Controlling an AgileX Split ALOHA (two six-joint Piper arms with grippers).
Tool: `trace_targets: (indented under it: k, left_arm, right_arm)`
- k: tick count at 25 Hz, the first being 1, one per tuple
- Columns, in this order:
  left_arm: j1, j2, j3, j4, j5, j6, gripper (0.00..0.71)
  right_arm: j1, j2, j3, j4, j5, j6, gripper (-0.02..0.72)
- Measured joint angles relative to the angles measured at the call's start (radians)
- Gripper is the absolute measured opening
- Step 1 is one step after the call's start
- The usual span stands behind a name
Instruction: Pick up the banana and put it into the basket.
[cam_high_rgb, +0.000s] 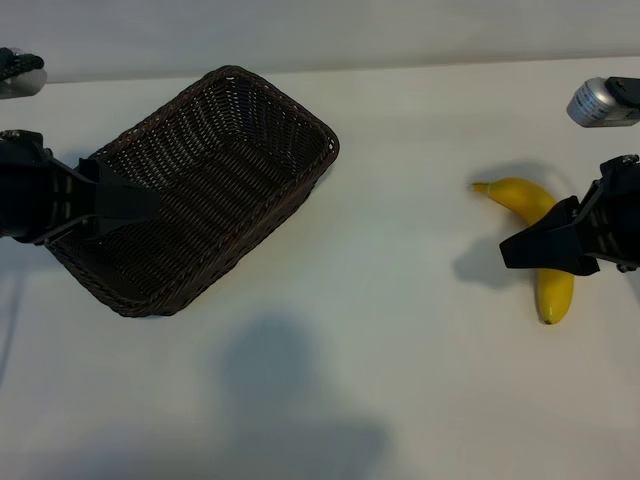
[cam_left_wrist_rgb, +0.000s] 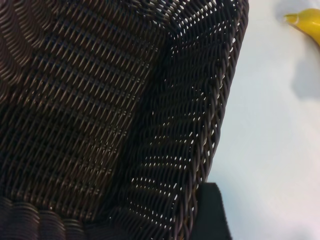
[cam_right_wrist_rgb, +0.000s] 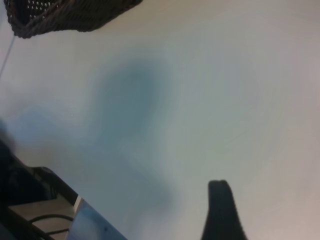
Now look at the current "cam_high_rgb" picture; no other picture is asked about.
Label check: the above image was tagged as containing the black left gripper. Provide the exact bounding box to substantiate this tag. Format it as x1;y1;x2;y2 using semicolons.
0;128;162;247

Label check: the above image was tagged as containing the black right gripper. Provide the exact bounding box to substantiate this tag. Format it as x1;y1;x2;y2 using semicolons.
498;153;640;277

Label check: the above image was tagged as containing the yellow banana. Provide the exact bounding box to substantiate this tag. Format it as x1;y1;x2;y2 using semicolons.
468;177;576;326

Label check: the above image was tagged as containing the dark brown woven basket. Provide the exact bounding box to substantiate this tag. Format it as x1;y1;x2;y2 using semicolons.
44;64;341;319

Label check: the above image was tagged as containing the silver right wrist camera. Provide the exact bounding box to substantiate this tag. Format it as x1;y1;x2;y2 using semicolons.
566;76;640;129

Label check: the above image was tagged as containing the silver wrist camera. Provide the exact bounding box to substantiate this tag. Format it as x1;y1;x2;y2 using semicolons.
566;76;640;129
0;67;49;99

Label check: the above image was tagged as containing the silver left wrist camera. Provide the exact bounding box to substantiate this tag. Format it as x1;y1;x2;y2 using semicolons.
0;67;49;99

